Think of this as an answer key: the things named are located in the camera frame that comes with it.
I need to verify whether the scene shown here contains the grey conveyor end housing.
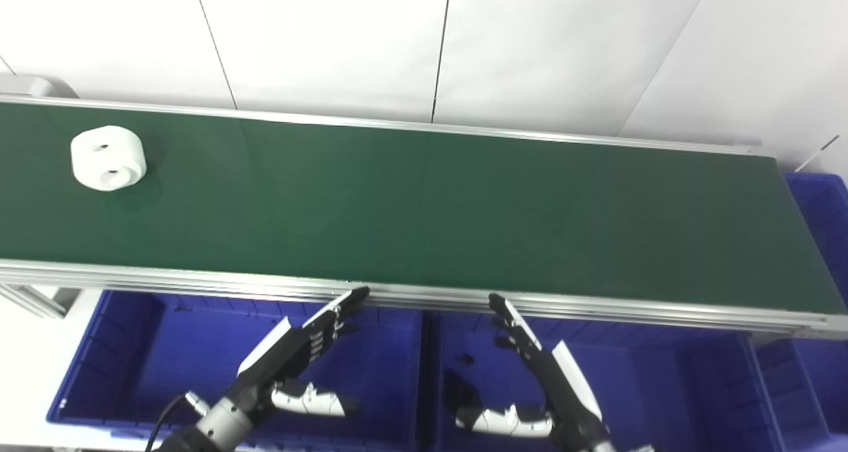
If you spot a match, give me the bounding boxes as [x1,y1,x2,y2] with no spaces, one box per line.
[0,73,79,100]

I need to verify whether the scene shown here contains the green conveyor belt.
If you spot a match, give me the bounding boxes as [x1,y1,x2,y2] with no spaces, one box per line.
[0,101,847,317]
[0,94,848,340]

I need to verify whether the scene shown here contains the aluminium conveyor leg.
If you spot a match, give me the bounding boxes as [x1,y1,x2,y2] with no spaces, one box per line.
[0,283,83,320]

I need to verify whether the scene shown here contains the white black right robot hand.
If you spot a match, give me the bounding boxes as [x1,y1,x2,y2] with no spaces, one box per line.
[456,295,607,447]

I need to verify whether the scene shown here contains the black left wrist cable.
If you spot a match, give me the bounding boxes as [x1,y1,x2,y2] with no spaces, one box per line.
[146,391,210,452]

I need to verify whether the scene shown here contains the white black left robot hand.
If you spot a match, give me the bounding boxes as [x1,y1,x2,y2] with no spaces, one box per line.
[229,286,370,418]

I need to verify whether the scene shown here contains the blue plastic bin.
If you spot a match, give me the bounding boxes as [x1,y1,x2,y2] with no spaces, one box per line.
[46,290,425,451]
[755,172,848,452]
[424,310,782,452]

